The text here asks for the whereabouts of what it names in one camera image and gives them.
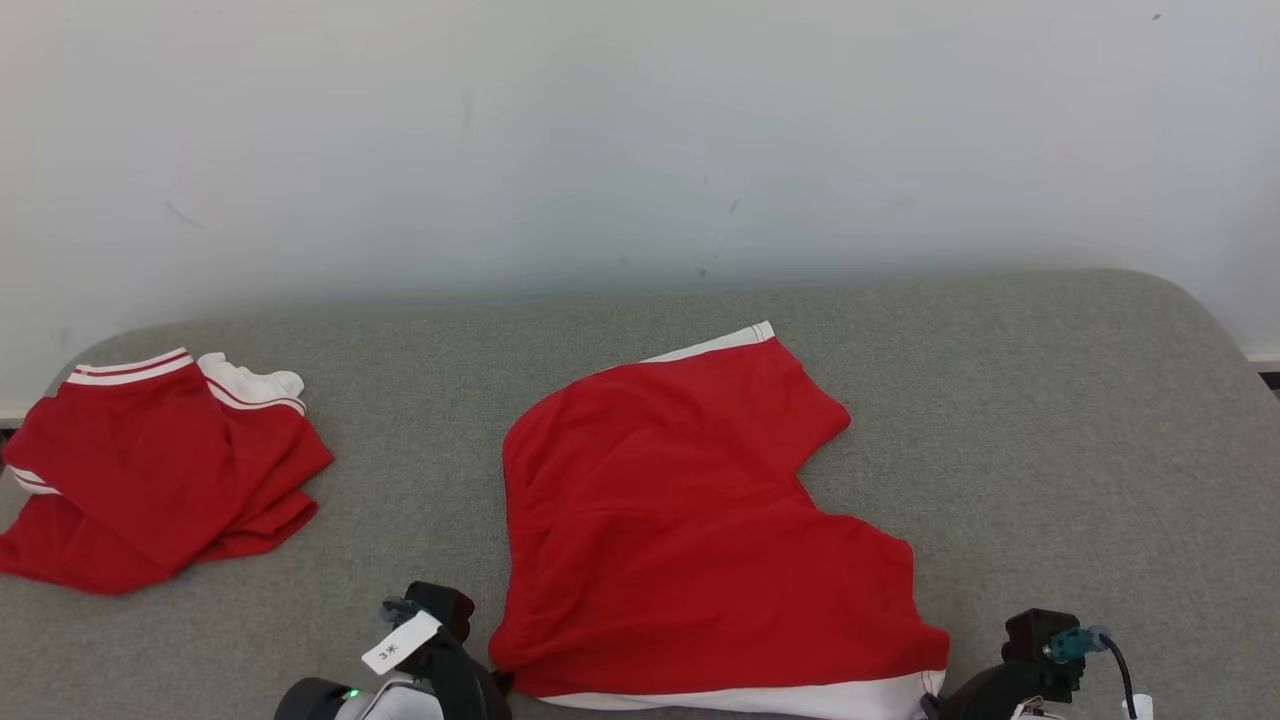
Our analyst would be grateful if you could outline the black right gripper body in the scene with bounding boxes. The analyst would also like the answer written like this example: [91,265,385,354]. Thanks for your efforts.
[920,660,1071,720]

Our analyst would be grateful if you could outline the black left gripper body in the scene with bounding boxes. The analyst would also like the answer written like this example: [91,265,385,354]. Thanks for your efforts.
[395,635,513,720]

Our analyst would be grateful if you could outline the red shorts with white stripe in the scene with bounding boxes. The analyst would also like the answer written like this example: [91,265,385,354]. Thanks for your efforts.
[488,320,951,720]

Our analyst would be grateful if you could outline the red basketball jersey number 23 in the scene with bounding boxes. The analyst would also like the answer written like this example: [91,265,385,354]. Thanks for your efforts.
[0,347,335,597]

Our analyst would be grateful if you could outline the white paper tag with print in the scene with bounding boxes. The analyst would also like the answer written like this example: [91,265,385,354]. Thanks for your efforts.
[361,610,442,676]

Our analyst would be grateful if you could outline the teal right camera connector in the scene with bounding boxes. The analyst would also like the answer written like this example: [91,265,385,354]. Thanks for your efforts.
[1042,626,1113,663]

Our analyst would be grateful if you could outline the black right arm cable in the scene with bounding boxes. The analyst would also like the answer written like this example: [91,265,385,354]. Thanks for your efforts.
[1095,635,1141,720]

